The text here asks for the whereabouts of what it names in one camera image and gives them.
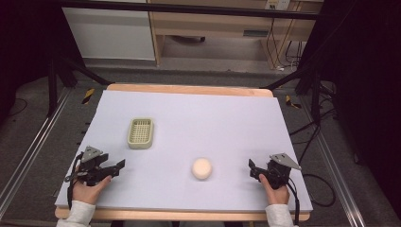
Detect yellow black floor tape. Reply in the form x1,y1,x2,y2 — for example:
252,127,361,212
81,87,96,106
285,95,303,111

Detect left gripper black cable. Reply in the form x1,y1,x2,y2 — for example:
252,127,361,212
63,152,85,211

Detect round cream soap bar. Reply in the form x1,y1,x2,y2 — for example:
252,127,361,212
190,157,214,182

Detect person's left hand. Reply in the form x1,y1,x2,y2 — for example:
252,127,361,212
71,174,113,206

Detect white cabinet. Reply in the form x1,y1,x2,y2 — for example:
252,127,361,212
61,6,156,61

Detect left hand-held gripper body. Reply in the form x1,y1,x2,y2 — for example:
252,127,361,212
73,145,112,187

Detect light wooden desk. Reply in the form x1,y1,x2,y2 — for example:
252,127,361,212
147,0,325,70

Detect black curtain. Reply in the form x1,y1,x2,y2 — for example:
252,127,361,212
298,0,401,219
0,0,83,122

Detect black metal stand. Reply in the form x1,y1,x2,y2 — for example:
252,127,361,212
260,59,336,127
46,56,113,118

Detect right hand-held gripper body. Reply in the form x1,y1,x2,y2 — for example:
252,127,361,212
265,152,303,191

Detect metal floor rail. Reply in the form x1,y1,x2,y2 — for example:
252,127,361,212
298,94,369,227
0,87,74,219

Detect white power strip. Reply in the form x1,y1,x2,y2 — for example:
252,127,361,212
265,0,291,11

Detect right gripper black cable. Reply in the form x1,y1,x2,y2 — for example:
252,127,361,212
283,177,301,227

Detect black looped floor cable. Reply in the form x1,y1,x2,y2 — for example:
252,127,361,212
302,173,337,209

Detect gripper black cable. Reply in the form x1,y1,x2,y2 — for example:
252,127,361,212
63,152,85,211
283,177,301,227

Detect black cables under desk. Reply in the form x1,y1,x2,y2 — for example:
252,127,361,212
265,17,305,70

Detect wooden table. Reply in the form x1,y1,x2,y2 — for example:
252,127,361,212
54,82,312,222

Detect person's right hand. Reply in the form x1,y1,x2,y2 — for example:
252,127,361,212
258,173,291,206

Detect pale green plastic soap basket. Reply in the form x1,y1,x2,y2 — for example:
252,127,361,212
127,117,155,150

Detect thin black floor cable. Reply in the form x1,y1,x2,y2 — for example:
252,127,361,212
7,96,29,118

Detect black horizontal frame bar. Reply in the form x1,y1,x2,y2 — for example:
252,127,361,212
59,0,320,21

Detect black cable bundle by stand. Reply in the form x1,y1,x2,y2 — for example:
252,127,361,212
288,91,337,166

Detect lavender foam mat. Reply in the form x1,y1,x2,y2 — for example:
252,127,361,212
54,89,314,214

